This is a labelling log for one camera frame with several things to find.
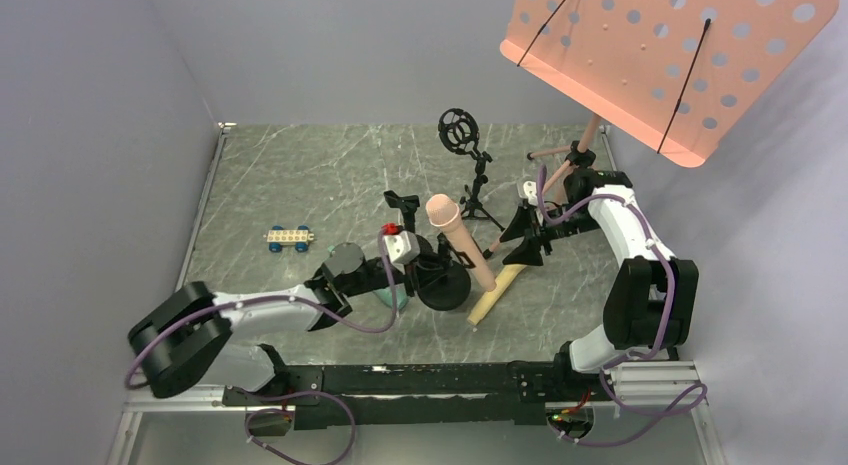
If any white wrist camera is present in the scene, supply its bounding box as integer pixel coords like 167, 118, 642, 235
383, 231, 421, 267
517, 180, 544, 207

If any teal microphone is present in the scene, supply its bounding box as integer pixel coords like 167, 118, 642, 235
372, 285, 410, 311

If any beige blue-wheeled toy car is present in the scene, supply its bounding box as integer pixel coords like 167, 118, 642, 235
263, 225, 315, 253

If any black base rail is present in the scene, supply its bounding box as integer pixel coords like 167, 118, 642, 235
222, 360, 600, 430

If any pink music stand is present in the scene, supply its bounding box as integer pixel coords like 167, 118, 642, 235
482, 0, 841, 261

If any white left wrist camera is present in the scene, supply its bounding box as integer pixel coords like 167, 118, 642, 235
383, 231, 421, 267

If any cream yellow microphone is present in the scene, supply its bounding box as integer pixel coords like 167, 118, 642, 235
467, 264, 527, 328

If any black tripod shock-mount stand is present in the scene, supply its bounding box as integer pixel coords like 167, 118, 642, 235
435, 107, 506, 231

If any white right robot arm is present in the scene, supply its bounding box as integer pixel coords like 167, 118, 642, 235
500, 169, 699, 373

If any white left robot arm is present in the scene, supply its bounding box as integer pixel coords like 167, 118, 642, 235
124, 231, 472, 398

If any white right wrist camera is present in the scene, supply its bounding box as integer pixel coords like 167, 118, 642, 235
517, 180, 544, 207

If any pink microphone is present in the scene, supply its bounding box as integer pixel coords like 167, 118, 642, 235
425, 194, 496, 292

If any black round-base mic stand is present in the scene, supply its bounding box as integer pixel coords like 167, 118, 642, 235
383, 190, 433, 252
418, 233, 472, 311

